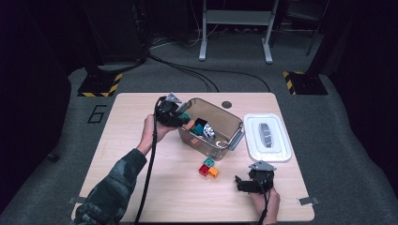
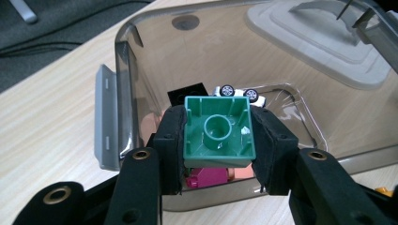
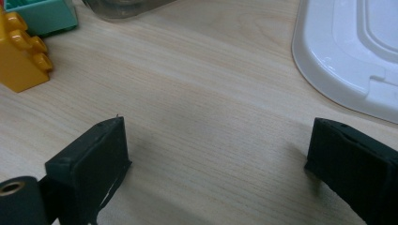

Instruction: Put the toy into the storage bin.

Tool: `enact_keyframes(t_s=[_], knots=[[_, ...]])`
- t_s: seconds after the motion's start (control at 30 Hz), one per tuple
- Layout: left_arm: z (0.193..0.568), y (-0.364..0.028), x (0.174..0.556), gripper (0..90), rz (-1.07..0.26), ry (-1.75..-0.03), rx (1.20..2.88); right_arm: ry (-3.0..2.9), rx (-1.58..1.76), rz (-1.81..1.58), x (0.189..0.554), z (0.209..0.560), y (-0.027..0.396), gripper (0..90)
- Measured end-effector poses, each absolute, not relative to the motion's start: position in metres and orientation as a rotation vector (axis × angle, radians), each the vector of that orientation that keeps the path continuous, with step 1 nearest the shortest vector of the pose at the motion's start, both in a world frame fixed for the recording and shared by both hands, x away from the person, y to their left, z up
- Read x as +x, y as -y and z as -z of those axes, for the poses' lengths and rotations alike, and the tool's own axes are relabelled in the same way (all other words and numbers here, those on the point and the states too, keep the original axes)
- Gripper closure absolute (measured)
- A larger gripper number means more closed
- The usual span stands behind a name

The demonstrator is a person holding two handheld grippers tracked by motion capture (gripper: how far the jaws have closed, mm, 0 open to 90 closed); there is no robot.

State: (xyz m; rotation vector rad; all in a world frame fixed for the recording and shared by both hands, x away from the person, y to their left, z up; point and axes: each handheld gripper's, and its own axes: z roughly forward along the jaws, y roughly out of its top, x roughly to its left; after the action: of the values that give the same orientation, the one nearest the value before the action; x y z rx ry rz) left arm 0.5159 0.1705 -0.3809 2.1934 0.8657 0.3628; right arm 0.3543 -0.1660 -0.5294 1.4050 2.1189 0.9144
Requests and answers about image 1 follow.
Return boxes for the thin black tripod stand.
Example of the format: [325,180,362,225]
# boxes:
[283,0,331,57]

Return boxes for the thick black floor cable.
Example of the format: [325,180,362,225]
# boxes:
[97,46,149,74]

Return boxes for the person's right hand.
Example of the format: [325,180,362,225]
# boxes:
[250,187,282,225]

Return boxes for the transparent grey storage box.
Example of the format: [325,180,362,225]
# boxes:
[176,97,247,162]

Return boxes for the bundle of pale cables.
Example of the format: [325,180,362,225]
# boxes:
[149,18,220,50]

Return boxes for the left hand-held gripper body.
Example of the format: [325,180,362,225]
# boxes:
[155,92,183,128]

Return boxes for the grey tape strip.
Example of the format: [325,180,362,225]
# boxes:
[68,196,89,205]
[297,196,320,206]

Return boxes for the person's left hand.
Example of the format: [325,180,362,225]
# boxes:
[136,113,176,157]

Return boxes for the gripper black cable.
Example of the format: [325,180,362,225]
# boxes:
[256,174,271,225]
[134,97,165,225]

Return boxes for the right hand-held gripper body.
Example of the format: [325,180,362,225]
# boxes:
[248,159,277,195]

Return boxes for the dark equipment cabinet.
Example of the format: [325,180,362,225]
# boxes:
[79,0,148,64]

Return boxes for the black striped stand base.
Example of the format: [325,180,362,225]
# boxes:
[283,70,329,96]
[77,72,124,98]

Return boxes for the grey metal stand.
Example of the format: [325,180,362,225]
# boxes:
[198,0,280,65]

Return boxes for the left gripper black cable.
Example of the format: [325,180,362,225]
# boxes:
[134,97,165,225]

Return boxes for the white toy car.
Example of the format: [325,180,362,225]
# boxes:
[203,123,217,140]

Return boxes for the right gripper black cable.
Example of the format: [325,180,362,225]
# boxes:
[256,174,271,225]

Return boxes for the dark curtain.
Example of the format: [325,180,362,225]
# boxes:
[0,0,85,217]
[325,0,398,201]

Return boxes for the white box lid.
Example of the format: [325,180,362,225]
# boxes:
[243,112,293,163]

